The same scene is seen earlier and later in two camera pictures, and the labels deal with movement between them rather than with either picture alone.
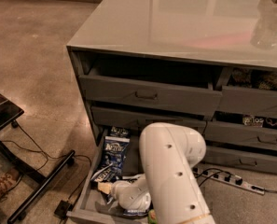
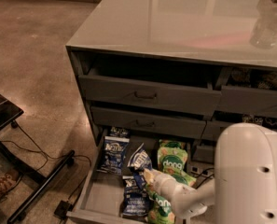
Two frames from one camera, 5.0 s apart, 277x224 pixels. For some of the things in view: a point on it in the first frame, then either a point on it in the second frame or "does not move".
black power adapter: x=62 y=208 does not move
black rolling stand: x=2 y=111 does not move
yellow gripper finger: x=104 y=187 -> x=149 y=175
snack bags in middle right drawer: x=257 y=121 does not move
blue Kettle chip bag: x=108 y=172 -> x=140 y=162
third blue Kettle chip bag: x=114 y=153 does not move
